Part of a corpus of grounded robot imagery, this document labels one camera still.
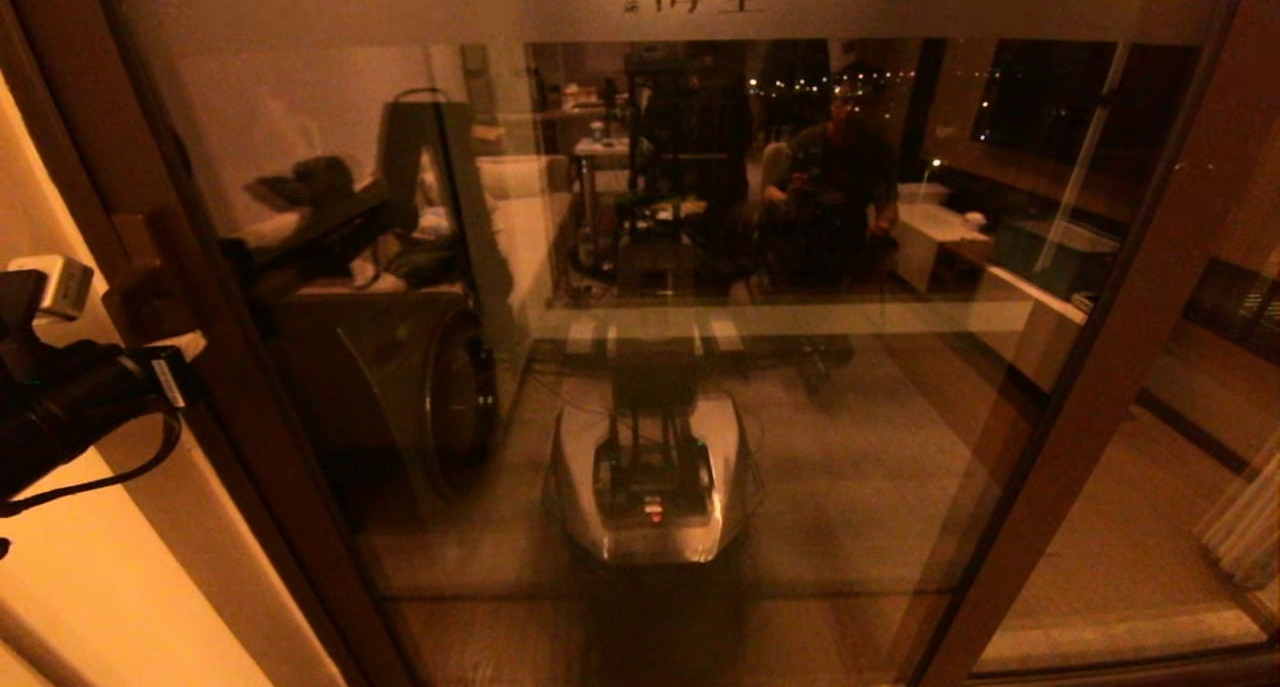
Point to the window with black railing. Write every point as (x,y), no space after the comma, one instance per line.
(820,85)

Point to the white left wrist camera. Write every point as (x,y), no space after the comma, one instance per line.
(62,285)

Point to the white pleated curtain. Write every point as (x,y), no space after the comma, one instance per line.
(1245,532)

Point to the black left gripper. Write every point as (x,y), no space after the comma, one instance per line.
(158,379)

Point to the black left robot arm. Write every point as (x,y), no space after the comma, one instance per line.
(60,407)

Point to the brown framed glass sliding door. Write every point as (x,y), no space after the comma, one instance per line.
(1080,417)

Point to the grey front-load washing machine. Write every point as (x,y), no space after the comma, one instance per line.
(420,387)

